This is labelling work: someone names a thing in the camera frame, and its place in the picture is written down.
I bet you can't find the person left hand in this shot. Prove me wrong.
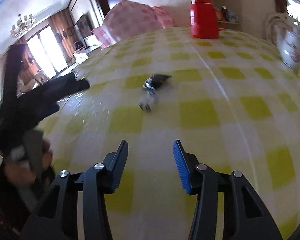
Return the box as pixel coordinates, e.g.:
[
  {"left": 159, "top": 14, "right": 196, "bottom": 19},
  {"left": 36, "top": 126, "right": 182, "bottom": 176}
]
[{"left": 4, "top": 140, "right": 53, "bottom": 187}]

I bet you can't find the white tv cabinet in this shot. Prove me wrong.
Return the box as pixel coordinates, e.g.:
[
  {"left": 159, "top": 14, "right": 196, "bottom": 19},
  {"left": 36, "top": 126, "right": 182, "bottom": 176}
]
[{"left": 73, "top": 46, "right": 101, "bottom": 64}]

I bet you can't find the crystal chandelier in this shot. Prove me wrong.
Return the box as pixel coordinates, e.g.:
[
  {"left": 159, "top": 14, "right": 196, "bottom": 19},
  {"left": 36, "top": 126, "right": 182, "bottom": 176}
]
[{"left": 10, "top": 14, "right": 36, "bottom": 38}]

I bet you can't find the black white small packet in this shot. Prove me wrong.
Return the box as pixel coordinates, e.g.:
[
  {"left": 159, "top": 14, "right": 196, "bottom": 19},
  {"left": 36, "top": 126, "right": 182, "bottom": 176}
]
[{"left": 139, "top": 74, "right": 172, "bottom": 113}]

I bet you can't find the pink checkered covered chair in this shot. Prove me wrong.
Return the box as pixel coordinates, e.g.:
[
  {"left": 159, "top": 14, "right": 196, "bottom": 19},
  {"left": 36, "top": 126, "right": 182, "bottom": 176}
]
[{"left": 92, "top": 1, "right": 174, "bottom": 48}]

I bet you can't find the yellow checkered tablecloth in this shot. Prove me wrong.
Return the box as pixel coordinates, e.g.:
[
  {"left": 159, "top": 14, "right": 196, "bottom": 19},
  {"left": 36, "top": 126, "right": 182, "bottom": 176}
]
[{"left": 39, "top": 28, "right": 300, "bottom": 239}]

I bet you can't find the white floral teapot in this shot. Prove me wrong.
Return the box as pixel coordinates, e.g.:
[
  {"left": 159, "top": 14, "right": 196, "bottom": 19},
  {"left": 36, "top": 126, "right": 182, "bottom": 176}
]
[{"left": 277, "top": 31, "right": 300, "bottom": 71}]

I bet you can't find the red thermos jug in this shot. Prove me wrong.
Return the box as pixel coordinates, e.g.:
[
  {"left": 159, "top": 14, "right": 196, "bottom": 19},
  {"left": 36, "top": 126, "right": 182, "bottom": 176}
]
[{"left": 190, "top": 0, "right": 225, "bottom": 40}]

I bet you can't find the white ornate chair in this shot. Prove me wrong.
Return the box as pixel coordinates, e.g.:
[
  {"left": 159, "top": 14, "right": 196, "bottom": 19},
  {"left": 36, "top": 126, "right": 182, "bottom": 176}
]
[{"left": 265, "top": 12, "right": 300, "bottom": 46}]

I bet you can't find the wall mounted television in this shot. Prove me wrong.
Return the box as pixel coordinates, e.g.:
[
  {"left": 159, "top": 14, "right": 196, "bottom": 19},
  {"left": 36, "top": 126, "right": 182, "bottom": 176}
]
[{"left": 75, "top": 14, "right": 93, "bottom": 39}]

